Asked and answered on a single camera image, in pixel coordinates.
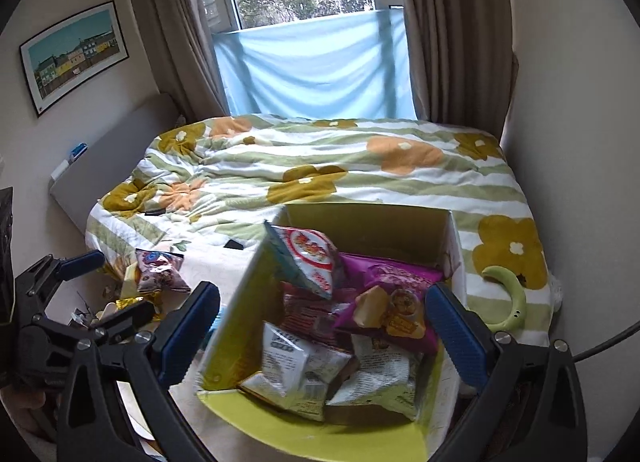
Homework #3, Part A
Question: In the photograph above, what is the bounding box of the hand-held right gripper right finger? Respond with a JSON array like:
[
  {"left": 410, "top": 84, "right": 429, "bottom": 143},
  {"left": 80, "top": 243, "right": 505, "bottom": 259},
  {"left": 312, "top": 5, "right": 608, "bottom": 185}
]
[{"left": 425, "top": 282, "right": 590, "bottom": 462}]

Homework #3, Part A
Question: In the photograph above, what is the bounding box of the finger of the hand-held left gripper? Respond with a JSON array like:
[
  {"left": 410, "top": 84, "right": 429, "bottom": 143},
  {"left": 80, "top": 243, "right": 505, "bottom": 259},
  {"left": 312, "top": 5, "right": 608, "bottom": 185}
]
[
  {"left": 75, "top": 299, "right": 157, "bottom": 344},
  {"left": 14, "top": 249, "right": 107, "bottom": 295}
]

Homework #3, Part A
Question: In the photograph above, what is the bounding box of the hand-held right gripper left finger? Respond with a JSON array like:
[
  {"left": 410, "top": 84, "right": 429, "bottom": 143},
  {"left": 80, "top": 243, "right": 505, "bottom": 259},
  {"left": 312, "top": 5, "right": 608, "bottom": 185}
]
[{"left": 55, "top": 281, "right": 222, "bottom": 462}]

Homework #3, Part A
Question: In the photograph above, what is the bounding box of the gold foil snack packet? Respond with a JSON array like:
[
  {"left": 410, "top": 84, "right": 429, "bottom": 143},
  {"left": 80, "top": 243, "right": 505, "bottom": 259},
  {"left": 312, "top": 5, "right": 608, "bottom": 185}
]
[{"left": 114, "top": 291, "right": 164, "bottom": 324}]

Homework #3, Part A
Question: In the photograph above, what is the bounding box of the green cardboard box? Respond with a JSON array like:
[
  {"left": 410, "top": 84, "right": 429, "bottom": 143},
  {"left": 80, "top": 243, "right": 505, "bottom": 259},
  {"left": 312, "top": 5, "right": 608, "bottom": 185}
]
[{"left": 195, "top": 202, "right": 468, "bottom": 462}]

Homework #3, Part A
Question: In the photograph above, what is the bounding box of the purple chip packet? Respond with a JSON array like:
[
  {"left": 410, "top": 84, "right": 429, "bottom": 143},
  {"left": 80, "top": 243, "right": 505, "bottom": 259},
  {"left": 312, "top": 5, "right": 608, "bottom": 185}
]
[{"left": 332, "top": 252, "right": 446, "bottom": 356}]

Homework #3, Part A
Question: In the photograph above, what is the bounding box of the grey white snack packet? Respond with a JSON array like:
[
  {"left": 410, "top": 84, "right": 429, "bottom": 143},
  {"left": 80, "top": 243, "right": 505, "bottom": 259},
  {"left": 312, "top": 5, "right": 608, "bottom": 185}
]
[
  {"left": 325, "top": 335, "right": 427, "bottom": 421},
  {"left": 260, "top": 321, "right": 354, "bottom": 395}
]

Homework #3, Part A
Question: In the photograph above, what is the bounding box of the pink striped snack packet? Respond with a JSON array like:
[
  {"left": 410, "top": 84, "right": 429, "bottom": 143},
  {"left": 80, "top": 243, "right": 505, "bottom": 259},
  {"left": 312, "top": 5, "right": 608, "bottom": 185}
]
[{"left": 280, "top": 282, "right": 362, "bottom": 349}]

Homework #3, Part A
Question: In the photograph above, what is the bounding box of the red white label snack packet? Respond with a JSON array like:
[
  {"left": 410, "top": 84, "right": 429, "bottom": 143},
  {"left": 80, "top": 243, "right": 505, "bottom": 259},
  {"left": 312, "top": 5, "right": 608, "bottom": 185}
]
[{"left": 263, "top": 221, "right": 347, "bottom": 299}]

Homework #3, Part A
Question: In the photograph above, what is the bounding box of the person's left hand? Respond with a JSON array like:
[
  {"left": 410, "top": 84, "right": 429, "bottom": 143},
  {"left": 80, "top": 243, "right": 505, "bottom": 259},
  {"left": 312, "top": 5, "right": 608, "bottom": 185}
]
[{"left": 0, "top": 384, "right": 57, "bottom": 443}]

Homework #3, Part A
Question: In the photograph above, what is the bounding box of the green crescent toy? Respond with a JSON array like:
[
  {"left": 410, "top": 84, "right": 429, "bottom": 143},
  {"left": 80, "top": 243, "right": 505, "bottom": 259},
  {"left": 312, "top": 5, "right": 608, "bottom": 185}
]
[{"left": 481, "top": 265, "right": 529, "bottom": 334}]

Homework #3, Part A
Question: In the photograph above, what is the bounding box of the grey headboard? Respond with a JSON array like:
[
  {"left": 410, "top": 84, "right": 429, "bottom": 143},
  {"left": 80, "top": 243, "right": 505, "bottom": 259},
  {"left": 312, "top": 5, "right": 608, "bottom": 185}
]
[{"left": 48, "top": 92, "right": 182, "bottom": 234}]

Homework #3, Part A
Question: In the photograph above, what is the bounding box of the floral blanket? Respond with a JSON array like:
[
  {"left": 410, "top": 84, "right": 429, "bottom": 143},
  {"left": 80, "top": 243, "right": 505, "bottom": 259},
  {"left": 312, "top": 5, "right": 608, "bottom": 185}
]
[{"left": 84, "top": 112, "right": 557, "bottom": 349}]

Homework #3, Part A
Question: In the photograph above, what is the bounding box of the framed house picture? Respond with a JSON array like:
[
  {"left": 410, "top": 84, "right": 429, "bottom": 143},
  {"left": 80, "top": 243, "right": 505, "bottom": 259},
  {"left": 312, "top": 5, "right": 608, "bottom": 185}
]
[{"left": 19, "top": 0, "right": 131, "bottom": 118}]

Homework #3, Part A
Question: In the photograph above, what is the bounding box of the brown curtain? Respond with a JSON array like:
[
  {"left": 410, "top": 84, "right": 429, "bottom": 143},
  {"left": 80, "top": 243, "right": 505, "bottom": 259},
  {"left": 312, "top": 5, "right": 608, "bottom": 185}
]
[
  {"left": 119, "top": 0, "right": 232, "bottom": 124},
  {"left": 394, "top": 0, "right": 520, "bottom": 139}
]

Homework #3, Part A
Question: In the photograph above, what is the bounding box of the light blue cloth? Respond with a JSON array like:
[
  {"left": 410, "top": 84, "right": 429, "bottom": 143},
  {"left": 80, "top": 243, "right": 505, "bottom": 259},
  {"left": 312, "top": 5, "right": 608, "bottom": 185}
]
[{"left": 212, "top": 6, "right": 419, "bottom": 121}]

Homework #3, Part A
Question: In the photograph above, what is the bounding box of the black cable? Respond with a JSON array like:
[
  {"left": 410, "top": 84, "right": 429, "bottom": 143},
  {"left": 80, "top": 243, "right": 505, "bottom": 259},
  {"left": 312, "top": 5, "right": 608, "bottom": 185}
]
[{"left": 570, "top": 317, "right": 640, "bottom": 362}]

